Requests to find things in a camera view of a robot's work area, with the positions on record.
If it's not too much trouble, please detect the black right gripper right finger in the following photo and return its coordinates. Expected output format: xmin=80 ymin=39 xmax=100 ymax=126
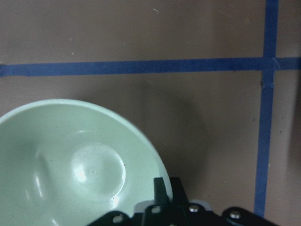
xmin=170 ymin=177 xmax=189 ymax=210

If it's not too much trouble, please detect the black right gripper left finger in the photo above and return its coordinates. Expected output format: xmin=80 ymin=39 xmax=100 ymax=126
xmin=153 ymin=178 xmax=169 ymax=206

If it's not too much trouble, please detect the green bowl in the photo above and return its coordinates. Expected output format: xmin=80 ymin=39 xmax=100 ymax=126
xmin=0 ymin=99 xmax=173 ymax=226

